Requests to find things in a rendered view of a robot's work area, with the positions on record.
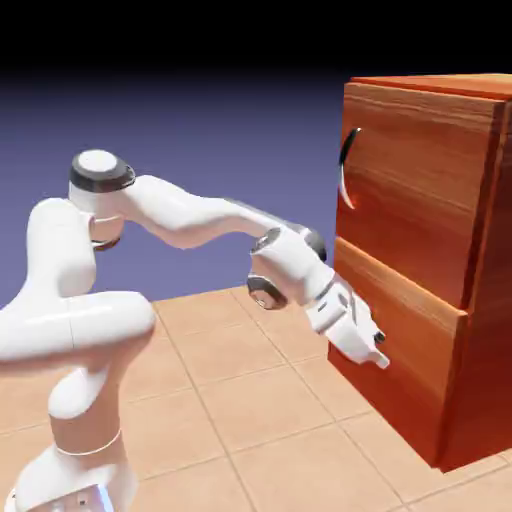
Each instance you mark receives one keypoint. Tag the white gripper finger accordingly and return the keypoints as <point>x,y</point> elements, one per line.
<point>380,337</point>
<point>380,360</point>

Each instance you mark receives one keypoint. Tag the large wooden cabinet door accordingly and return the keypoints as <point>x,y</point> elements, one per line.
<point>416,192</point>

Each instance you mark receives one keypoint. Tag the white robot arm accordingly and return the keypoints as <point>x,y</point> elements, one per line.
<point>192,222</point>

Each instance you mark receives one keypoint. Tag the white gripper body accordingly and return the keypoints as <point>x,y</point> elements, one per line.
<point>354,334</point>

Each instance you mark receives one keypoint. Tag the wooden cabinet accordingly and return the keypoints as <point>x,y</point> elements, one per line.
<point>488,280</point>

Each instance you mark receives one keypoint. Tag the small wooden cabinet door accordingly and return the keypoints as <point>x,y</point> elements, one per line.
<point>412,360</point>

